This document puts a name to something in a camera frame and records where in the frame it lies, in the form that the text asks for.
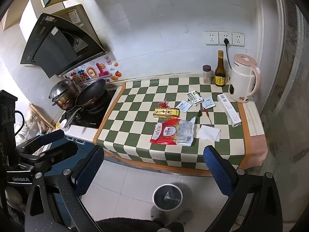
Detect white paper napkin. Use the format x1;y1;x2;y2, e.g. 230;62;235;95
197;125;221;142

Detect long white box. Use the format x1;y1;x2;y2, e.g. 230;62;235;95
217;94;241;127

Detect red clear food bag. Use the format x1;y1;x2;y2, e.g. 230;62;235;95
150;117;196;147

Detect red chili pepper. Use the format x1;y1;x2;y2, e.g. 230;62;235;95
204;108;212;125

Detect silver sachet packet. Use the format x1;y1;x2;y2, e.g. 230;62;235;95
202;96;216;109

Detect white sachet packet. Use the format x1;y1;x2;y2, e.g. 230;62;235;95
175;101;193;113

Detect yellow snack box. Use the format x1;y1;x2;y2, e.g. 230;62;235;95
153;108;180;119

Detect red torn sauce packet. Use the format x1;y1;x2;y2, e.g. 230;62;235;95
158;101;170;108

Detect white round trash bin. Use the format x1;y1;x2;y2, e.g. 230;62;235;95
152;184;183;212

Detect black induction cooktop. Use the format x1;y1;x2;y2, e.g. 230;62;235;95
71;90;116;129

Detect steel pot with lid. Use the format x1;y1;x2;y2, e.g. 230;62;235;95
49;79;80;111

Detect black frying pan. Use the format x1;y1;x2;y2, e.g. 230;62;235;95
63;79;106;131

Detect black trouser legs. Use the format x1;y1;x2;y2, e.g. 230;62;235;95
96;217;184;231

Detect green white checkered mat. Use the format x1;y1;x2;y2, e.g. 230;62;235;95
93;77;248;174

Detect brown sauce bottle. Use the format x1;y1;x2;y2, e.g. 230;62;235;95
215;50;226;87

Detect white pink electric kettle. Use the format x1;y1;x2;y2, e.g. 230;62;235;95
228;54;261;103

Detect black range hood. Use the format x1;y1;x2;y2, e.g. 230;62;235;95
20;13;107;78

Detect small spice jar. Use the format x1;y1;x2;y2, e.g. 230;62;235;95
203;64;212;85

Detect colourful wall stickers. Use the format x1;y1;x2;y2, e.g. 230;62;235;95
63;54;123;85

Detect black kettle power cable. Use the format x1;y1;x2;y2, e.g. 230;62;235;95
223;38;233;70

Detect white wall socket strip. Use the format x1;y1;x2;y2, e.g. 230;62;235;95
203;32;245;47

